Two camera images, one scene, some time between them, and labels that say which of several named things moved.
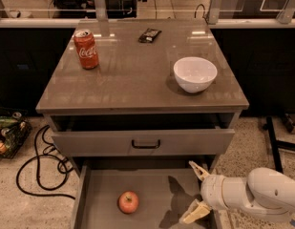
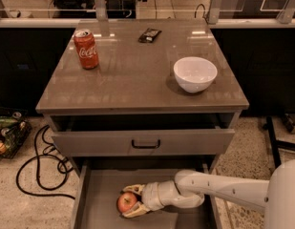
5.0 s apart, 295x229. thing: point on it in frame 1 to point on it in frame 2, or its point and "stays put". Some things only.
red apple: x=128 y=201 stays put
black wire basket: x=10 y=133 stays put
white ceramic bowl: x=194 y=74 stays put
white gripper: x=212 y=188 to x=152 y=195
